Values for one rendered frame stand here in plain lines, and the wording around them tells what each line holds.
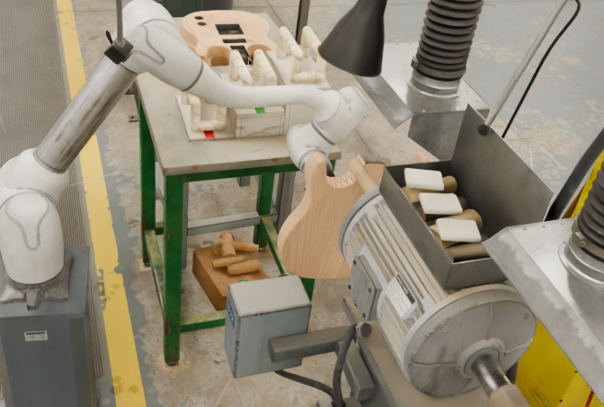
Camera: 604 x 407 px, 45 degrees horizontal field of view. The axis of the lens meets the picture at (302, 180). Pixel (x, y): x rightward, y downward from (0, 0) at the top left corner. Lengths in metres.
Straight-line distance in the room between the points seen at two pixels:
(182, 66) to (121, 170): 1.98
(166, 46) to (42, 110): 2.50
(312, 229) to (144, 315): 1.30
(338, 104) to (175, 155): 0.53
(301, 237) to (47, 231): 0.67
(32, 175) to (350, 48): 1.07
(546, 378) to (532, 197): 1.55
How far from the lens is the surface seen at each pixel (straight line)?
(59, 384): 2.34
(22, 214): 1.99
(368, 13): 1.41
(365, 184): 1.64
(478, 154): 1.38
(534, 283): 1.09
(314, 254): 1.94
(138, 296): 3.09
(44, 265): 2.06
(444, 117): 1.44
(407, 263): 1.33
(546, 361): 2.72
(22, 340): 2.19
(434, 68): 1.45
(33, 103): 4.35
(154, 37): 1.82
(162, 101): 2.52
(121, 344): 2.92
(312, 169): 1.75
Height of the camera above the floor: 2.21
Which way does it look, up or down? 36 degrees down
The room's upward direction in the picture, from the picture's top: 8 degrees clockwise
